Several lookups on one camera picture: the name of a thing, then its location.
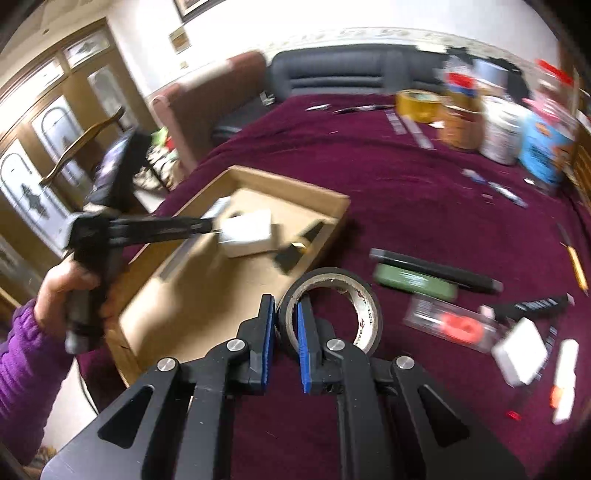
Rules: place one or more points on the black ballpoint pen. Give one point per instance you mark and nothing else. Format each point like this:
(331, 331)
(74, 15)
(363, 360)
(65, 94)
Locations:
(364, 109)

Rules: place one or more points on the black pen with white print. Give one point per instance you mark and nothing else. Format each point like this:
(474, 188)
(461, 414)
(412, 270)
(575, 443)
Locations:
(531, 307)

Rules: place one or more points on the white charger with prongs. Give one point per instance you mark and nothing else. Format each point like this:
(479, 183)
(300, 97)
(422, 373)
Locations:
(247, 233)

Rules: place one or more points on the black tape roll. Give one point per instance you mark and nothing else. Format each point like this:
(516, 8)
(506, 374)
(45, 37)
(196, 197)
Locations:
(373, 318)

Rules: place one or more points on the person's left forearm purple sleeve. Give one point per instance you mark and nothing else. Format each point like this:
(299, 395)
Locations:
(27, 369)

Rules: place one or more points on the red and blue label can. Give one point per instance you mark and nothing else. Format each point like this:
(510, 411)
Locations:
(461, 85)

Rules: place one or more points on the yellow wall plaque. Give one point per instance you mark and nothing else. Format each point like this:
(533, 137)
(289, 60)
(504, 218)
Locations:
(179, 39)

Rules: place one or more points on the black marker pen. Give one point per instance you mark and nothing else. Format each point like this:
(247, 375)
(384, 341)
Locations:
(438, 273)

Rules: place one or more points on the yellow tape roll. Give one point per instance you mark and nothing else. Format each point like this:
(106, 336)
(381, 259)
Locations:
(415, 106)

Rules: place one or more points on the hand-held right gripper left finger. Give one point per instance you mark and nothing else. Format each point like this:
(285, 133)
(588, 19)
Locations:
(267, 344)

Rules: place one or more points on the dark wooden chair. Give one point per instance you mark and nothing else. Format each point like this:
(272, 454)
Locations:
(78, 147)

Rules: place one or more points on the white plastic jar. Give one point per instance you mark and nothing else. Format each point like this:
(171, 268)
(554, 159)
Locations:
(501, 134)

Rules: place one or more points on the black and gold small item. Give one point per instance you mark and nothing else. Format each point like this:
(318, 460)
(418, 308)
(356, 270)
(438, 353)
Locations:
(300, 249)

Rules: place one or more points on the small white item on sofa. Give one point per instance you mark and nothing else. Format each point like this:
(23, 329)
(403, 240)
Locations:
(267, 98)

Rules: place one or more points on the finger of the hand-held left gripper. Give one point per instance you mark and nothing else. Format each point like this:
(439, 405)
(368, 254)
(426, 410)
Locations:
(171, 226)

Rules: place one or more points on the clear jar with blue label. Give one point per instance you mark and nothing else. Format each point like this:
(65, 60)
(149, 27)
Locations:
(545, 147)

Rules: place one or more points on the clear packet with red pieces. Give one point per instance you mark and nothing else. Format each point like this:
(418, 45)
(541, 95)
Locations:
(455, 330)

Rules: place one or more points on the brown tin can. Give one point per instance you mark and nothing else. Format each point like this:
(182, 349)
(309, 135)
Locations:
(459, 129)

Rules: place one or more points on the small blue pen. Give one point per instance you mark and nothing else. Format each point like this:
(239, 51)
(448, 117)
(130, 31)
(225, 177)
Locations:
(503, 191)

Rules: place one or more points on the clear plastic ruler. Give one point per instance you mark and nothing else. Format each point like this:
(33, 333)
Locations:
(411, 129)

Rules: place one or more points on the clear jar with red lid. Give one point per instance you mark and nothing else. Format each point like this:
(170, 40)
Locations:
(554, 87)

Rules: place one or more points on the patterned blanket pile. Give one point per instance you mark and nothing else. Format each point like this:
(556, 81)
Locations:
(161, 161)

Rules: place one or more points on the wooden side cabinet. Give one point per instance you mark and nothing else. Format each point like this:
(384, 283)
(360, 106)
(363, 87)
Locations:
(582, 175)

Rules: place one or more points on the black leather sofa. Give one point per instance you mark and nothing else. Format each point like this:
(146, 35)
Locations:
(332, 69)

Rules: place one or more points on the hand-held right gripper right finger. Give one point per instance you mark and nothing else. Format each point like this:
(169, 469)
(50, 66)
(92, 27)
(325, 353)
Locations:
(302, 353)

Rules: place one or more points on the wooden glass panel doors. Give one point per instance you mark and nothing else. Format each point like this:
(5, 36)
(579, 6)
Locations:
(41, 120)

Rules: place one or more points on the person's left hand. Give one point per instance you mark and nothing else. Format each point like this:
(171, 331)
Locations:
(53, 286)

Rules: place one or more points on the white square charger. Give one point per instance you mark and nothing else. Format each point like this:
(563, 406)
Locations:
(517, 353)

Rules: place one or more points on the green lighter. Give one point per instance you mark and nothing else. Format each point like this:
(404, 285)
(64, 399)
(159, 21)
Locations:
(415, 284)

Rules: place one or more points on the shallow cardboard box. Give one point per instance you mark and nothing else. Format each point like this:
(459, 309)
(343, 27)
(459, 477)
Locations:
(184, 318)

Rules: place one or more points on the brown armchair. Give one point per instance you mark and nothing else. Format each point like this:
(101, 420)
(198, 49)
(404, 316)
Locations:
(203, 106)

